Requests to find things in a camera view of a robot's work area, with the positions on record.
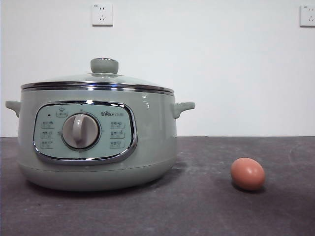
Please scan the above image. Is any brown egg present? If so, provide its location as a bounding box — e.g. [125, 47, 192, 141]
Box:
[230, 157, 266, 191]

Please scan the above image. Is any white wall socket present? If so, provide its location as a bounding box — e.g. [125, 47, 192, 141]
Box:
[92, 3, 114, 27]
[299, 5, 315, 28]

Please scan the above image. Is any pale green electric cooking pot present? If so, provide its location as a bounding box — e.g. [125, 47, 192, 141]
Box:
[5, 88, 196, 192]

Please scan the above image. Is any glass lid with green knob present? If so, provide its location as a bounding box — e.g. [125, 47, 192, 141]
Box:
[20, 58, 175, 94]

